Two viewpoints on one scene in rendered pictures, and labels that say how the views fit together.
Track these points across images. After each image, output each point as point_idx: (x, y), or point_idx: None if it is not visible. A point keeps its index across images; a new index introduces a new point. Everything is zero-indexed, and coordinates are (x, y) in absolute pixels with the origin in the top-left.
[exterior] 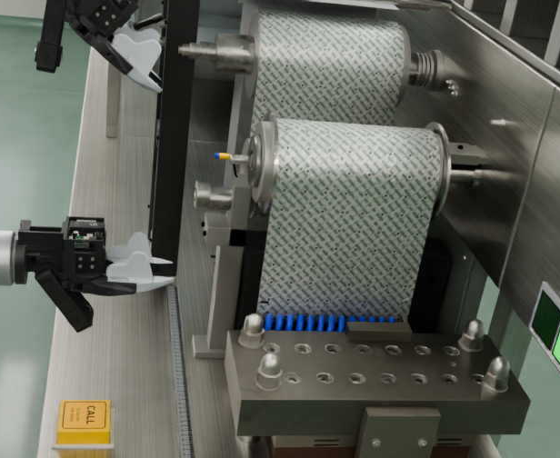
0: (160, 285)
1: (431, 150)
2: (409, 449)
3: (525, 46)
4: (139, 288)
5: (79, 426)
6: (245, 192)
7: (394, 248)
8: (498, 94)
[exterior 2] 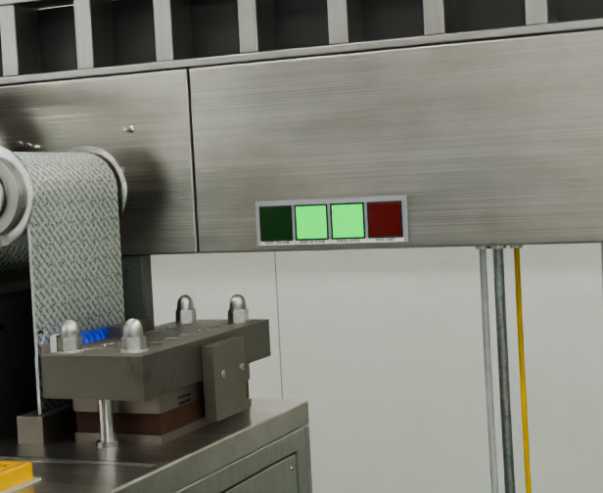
0: None
1: (98, 159)
2: (236, 377)
3: (123, 65)
4: None
5: (5, 469)
6: None
7: (105, 253)
8: (111, 112)
